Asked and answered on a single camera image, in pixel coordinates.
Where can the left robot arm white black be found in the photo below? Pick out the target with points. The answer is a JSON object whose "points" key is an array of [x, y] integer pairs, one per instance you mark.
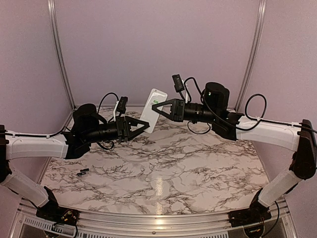
{"points": [[89, 127]]}

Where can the aluminium corner post left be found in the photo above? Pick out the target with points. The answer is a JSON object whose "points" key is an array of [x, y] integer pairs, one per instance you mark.
{"points": [[59, 54]]}

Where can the white remote control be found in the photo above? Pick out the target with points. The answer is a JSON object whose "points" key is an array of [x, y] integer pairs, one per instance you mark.
{"points": [[155, 97]]}

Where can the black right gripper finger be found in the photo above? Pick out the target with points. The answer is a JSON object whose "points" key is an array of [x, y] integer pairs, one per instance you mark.
{"points": [[169, 103], [169, 115]]}

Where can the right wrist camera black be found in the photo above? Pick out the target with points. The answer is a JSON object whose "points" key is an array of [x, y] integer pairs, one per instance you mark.
{"points": [[178, 83]]}

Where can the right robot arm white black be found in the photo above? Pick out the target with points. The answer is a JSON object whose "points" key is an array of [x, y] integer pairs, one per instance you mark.
{"points": [[270, 137]]}

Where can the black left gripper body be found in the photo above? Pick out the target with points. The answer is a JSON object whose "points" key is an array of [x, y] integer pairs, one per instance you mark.
{"points": [[98, 135]]}

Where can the aluminium front table rail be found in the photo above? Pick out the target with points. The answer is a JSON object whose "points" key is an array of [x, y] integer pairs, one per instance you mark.
{"points": [[205, 222]]}

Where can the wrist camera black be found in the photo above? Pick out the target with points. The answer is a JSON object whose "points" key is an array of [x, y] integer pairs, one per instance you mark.
{"points": [[121, 106], [178, 83]]}

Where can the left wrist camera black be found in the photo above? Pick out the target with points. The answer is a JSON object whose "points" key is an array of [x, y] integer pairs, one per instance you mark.
{"points": [[121, 106]]}

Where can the white perforated cable duct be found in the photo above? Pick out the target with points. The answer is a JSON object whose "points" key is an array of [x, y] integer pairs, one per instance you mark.
{"points": [[35, 228]]}

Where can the aluminium corner post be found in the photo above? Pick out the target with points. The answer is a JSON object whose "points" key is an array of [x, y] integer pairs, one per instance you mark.
{"points": [[59, 54], [253, 53]]}

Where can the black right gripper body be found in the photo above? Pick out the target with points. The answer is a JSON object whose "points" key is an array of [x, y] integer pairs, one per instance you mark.
{"points": [[206, 115]]}

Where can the aluminium corner post right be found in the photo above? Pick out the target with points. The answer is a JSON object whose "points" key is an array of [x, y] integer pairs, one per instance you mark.
{"points": [[253, 53]]}

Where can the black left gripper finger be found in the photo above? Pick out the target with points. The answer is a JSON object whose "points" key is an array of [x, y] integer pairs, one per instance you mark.
{"points": [[130, 135], [134, 124]]}

